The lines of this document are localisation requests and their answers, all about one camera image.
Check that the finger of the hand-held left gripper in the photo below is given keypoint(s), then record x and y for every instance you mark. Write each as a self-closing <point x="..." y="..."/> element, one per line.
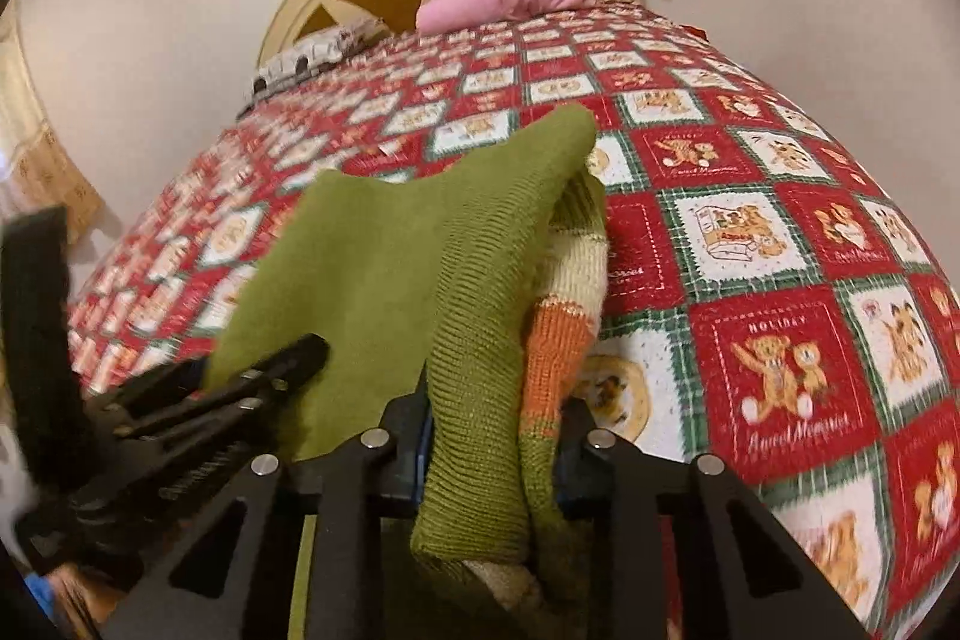
<point x="225" y="374"/>
<point x="217" y="419"/>

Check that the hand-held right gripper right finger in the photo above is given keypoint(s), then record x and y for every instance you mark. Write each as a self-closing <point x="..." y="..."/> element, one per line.
<point x="570" y="467"/>

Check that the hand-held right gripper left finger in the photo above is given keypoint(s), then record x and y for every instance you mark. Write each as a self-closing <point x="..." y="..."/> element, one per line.
<point x="401" y="460"/>

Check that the green knitted sweater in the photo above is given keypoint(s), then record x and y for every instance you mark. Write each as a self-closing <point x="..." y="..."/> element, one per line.
<point x="390" y="265"/>

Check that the beige side window curtain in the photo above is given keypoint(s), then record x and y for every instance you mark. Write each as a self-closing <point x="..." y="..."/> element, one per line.
<point x="37" y="160"/>

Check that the red teddy bear printed bedspread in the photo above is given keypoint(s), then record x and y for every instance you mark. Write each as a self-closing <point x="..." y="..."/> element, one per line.
<point x="750" y="280"/>

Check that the grey patterned pillow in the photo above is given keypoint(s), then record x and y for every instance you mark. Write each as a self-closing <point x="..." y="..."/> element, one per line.
<point x="315" y="57"/>

